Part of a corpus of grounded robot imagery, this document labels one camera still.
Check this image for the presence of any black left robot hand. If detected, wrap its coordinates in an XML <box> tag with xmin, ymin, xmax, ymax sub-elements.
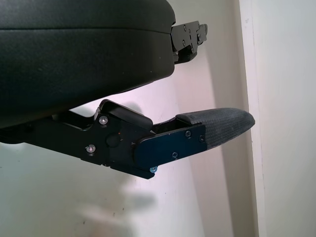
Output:
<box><xmin>0</xmin><ymin>0</ymin><xmax>256</xmax><ymax>181</ymax></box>

